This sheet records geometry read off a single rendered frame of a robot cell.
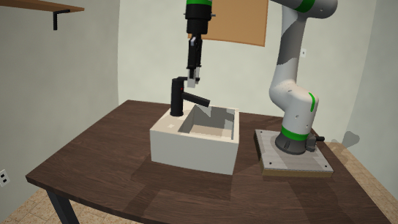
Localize black mixer tap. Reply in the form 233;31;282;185
170;76;210;116

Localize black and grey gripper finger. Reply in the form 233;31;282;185
187;37;201;88
196;40;203;78

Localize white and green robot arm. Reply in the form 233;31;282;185
184;0;338;155

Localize white square basin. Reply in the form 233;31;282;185
150;102;239;175

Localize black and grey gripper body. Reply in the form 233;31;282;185
187;20;209;48

